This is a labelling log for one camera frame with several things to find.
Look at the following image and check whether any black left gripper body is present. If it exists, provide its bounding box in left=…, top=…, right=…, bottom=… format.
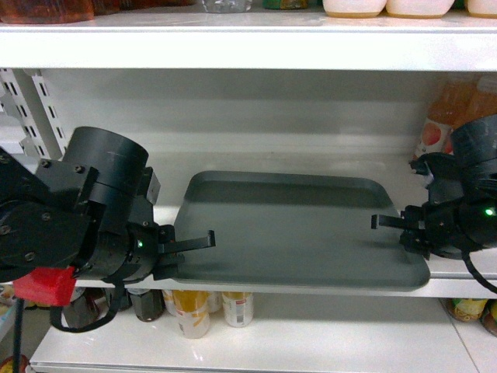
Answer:
left=75, top=167, right=174, bottom=284

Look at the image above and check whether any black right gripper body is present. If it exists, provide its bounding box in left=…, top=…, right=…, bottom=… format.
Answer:
left=400, top=186, right=496, bottom=260

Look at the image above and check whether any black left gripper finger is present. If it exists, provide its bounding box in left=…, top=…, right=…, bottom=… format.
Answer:
left=165, top=230, right=216, bottom=253
left=153, top=254, right=185, bottom=280

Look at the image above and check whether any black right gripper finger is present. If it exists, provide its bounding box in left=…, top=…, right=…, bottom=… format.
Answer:
left=370, top=214, right=408, bottom=229

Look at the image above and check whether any grey rectangular serving tray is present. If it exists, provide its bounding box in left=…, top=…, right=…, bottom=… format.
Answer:
left=174, top=171, right=430, bottom=291

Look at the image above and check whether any dark drink bottle right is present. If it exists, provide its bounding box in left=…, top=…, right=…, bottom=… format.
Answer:
left=127, top=288, right=165, bottom=322

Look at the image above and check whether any dark drink bottle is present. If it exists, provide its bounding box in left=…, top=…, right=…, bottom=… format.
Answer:
left=127, top=288, right=165, bottom=322
left=62, top=288, right=105, bottom=328

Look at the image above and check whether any white middle shelf board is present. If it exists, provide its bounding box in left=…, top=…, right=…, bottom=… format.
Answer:
left=73, top=201, right=497, bottom=299

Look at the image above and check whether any white shelf board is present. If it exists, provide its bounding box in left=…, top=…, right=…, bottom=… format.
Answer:
left=73, top=201, right=497, bottom=299
left=1, top=9, right=496, bottom=72
left=31, top=311, right=496, bottom=372

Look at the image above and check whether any white barcode can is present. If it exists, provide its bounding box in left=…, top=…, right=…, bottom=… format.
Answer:
left=221, top=291, right=254, bottom=328

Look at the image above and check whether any dark drink bottle left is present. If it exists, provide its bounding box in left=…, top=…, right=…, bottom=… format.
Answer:
left=62, top=288, right=105, bottom=328

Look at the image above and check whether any orange juice bottle back left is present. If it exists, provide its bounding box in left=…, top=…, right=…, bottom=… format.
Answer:
left=413, top=72, right=477, bottom=159

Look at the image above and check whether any orange juice bottle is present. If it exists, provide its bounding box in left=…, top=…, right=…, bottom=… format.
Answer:
left=443, top=72, right=496, bottom=134
left=413, top=72, right=477, bottom=159

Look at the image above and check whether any yellow green jar lower right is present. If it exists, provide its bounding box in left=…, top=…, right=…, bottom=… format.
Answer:
left=443, top=298, right=488, bottom=322

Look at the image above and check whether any white lower shelf board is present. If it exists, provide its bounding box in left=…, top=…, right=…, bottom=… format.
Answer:
left=31, top=311, right=496, bottom=372

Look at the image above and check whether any orange juice bottle middle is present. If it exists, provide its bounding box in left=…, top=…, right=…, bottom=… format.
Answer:
left=443, top=72, right=496, bottom=134

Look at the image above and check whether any white slotted shelf upright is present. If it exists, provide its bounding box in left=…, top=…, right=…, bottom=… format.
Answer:
left=1, top=68, right=67, bottom=159

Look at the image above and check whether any white upper shelf board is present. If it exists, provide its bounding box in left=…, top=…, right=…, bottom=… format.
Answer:
left=1, top=9, right=496, bottom=72

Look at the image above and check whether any white cup middle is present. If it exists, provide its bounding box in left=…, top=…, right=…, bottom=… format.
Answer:
left=386, top=0, right=454, bottom=19

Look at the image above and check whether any white cup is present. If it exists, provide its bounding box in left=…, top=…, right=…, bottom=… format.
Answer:
left=322, top=0, right=387, bottom=19
left=464, top=0, right=497, bottom=19
left=386, top=0, right=454, bottom=19

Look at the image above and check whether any white cup right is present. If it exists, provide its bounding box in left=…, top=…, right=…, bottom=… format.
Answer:
left=464, top=0, right=497, bottom=19

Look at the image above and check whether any white cup left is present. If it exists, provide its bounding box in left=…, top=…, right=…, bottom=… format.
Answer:
left=322, top=0, right=387, bottom=19

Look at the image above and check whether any clear plastic bottle top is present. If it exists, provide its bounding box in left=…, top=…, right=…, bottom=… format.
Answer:
left=201, top=0, right=252, bottom=14

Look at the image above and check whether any brown container top left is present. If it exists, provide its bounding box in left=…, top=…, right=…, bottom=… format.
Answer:
left=1, top=0, right=94, bottom=24

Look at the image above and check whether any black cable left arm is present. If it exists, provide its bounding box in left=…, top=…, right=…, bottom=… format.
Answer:
left=11, top=271, right=127, bottom=373

